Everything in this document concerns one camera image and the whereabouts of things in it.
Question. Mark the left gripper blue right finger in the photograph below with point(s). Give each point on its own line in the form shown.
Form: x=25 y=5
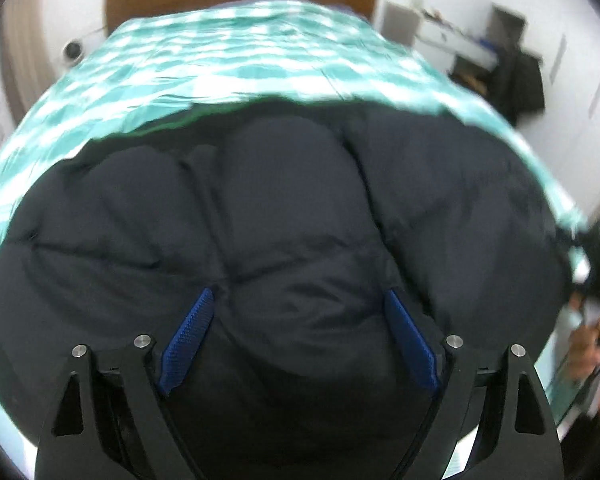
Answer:
x=417 y=337

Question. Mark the beige curtain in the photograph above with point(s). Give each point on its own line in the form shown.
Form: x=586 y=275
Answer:
x=25 y=68

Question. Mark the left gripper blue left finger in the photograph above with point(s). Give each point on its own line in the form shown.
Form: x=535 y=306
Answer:
x=182 y=348

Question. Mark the person's right hand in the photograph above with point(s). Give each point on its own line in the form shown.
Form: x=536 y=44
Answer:
x=583 y=354

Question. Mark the teal white checked bedsheet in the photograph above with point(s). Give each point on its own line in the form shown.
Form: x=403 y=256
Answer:
x=108 y=416

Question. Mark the dark jacket on chair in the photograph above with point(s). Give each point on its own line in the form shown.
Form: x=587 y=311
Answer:
x=515 y=87

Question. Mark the white desk with drawer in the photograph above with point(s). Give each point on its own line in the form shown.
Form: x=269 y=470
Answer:
x=442 y=46

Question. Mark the grey panel beside bed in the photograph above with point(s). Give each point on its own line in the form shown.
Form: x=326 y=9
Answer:
x=400 y=23

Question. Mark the white wardrobe with handles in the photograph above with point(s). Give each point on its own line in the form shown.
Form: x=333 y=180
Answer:
x=566 y=136

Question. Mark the black puffer jacket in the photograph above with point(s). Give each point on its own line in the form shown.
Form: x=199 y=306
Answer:
x=298 y=219

